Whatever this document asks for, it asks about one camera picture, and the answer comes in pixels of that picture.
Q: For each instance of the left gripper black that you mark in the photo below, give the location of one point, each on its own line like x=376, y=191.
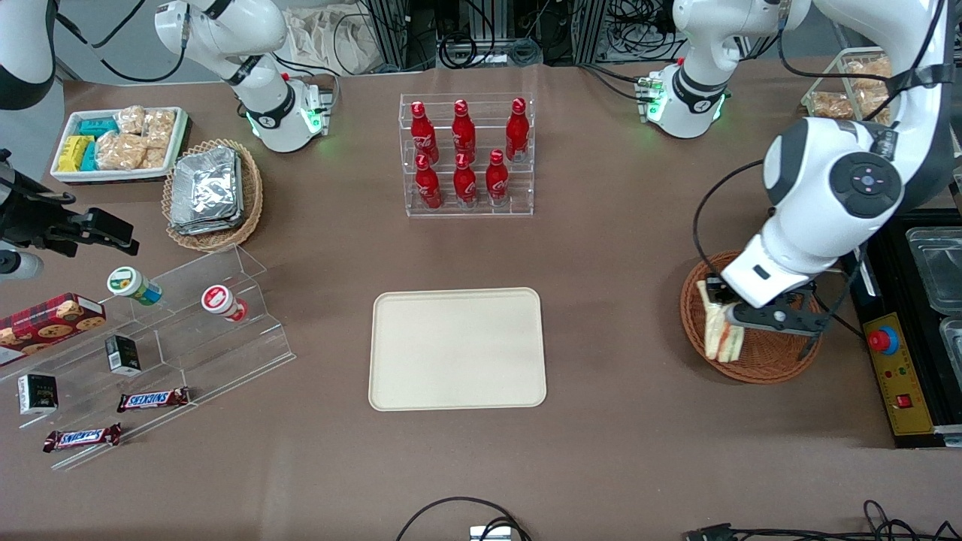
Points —
x=723, y=295

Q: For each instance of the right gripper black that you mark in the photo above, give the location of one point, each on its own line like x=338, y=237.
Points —
x=30, y=220

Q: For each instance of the triangle sandwich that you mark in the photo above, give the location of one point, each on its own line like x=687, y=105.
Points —
x=725, y=342

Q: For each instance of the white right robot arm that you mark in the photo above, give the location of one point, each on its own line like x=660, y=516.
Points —
x=225, y=30

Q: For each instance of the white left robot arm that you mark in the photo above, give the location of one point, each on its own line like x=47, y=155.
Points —
x=819, y=188

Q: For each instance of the round brown wicker basket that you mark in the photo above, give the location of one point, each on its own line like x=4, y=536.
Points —
x=766, y=361

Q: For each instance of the oval tan wicker basket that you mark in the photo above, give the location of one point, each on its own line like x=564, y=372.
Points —
x=252, y=195

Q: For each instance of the cream plastic tray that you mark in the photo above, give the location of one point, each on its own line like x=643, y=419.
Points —
x=451, y=349

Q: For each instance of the green lid cup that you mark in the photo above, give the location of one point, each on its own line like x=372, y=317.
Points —
x=131, y=284

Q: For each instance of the teal snack pack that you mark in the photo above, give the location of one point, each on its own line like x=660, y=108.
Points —
x=89, y=158
x=98, y=126

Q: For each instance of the clear wrapped snack pack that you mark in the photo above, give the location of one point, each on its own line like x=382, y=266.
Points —
x=836, y=105
x=155, y=158
x=873, y=115
x=160, y=128
x=120, y=152
x=868, y=70
x=131, y=119

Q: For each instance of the yellow snack pack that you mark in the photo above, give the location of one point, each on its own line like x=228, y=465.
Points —
x=74, y=152

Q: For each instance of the silver foil container stack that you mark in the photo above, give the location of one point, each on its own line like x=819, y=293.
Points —
x=207, y=191

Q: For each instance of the white rectangular bin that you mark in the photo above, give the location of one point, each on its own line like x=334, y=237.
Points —
x=176, y=143

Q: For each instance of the red cookie box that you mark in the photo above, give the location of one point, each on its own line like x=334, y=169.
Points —
x=49, y=323

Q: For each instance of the small black box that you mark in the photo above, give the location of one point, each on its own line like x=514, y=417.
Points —
x=122, y=355
x=37, y=394

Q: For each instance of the red lid cup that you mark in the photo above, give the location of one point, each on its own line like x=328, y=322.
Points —
x=219, y=300

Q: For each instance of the clear acrylic stepped stand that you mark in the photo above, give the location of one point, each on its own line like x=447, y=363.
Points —
x=210, y=361

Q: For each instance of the brown Snickers bar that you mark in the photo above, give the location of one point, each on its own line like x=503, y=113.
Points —
x=152, y=400
x=83, y=437

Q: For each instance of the black machine yellow control panel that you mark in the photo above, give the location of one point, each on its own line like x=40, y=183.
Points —
x=909, y=376

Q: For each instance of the clear plastic container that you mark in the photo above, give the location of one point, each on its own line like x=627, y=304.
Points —
x=953, y=342
x=939, y=270

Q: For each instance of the clear bin of snacks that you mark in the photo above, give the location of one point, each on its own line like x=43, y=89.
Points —
x=812, y=94

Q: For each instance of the clear acrylic bottle rack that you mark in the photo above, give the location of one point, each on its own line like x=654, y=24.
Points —
x=526, y=203

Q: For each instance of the red cola bottle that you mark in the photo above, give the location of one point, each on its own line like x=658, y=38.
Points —
x=465, y=184
x=429, y=188
x=424, y=135
x=497, y=180
x=464, y=131
x=517, y=131

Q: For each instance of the white cloth bag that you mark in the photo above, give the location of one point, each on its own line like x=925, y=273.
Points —
x=331, y=41

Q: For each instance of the small silver device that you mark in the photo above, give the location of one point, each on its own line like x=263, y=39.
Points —
x=490, y=534

